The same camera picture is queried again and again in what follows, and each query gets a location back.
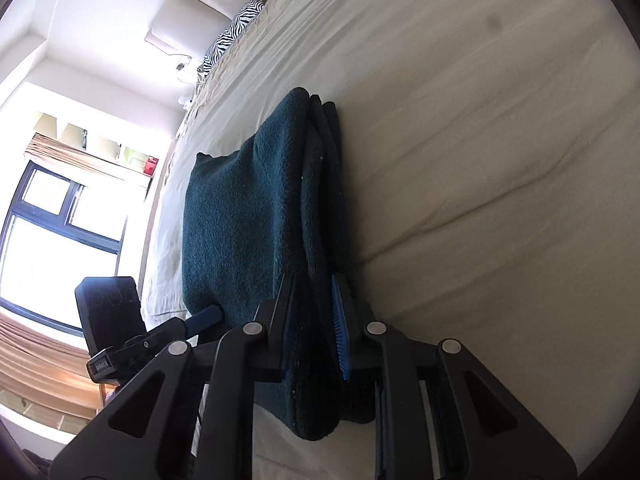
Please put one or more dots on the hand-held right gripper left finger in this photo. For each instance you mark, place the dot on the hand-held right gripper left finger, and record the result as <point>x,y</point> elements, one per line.
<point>287,327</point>

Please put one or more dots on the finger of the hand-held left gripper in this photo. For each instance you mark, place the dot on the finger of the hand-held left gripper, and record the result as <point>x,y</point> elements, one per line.
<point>205,320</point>

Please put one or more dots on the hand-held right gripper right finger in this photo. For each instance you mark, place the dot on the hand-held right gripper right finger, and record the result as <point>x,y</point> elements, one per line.
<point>341,332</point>

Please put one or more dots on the dark teal knit sweater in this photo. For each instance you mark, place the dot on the dark teal knit sweater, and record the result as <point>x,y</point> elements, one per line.
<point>240,230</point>

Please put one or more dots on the black framed window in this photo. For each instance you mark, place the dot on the black framed window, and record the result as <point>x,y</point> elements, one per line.
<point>55,240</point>

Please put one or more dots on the tan window blind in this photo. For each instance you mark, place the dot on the tan window blind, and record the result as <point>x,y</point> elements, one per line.
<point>85,157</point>

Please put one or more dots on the bed with cream sheet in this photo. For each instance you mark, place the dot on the bed with cream sheet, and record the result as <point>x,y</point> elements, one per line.
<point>475,185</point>

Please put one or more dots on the zebra print pillow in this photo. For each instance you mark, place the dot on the zebra print pillow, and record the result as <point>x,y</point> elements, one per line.
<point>235,32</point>

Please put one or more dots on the cream padded headboard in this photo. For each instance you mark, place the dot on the cream padded headboard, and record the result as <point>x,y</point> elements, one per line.
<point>210,5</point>

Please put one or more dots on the red wall box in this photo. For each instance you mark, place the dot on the red wall box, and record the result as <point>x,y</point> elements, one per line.
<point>151,166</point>

